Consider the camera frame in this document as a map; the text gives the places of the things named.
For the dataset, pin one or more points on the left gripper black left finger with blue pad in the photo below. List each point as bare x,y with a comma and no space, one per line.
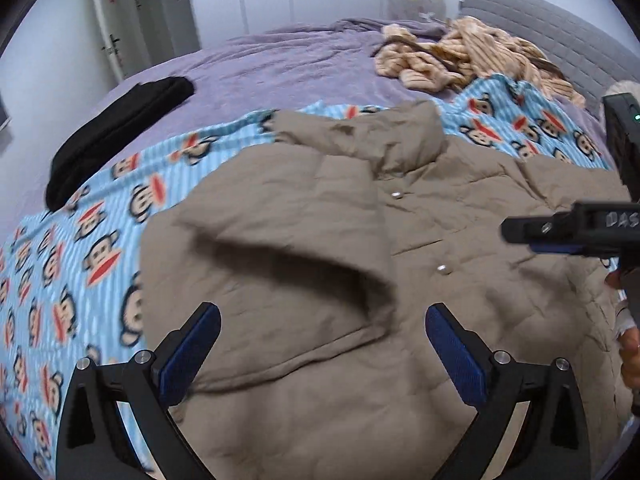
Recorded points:
92,440

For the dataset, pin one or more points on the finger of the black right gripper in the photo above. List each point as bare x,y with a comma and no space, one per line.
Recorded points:
555,234

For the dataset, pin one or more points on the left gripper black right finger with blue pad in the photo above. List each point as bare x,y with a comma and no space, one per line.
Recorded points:
553,442

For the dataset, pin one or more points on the tan puffer jacket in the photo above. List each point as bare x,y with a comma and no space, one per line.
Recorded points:
324,248

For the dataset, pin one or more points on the person's right hand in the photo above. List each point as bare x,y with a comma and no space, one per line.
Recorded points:
626,333

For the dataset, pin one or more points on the blue monkey print blanket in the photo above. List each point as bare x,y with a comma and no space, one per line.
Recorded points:
70,281

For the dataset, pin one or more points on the grey quilted headboard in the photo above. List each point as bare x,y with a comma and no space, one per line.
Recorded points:
591,59

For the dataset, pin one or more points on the beige striped fleece garment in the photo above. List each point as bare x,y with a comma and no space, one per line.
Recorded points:
470,50

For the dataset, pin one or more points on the purple bed sheet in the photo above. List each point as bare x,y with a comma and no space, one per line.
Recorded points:
288,67

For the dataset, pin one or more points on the black folded garment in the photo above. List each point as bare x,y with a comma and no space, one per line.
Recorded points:
90,147

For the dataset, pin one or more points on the white door with handle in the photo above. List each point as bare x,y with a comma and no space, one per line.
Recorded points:
139,34

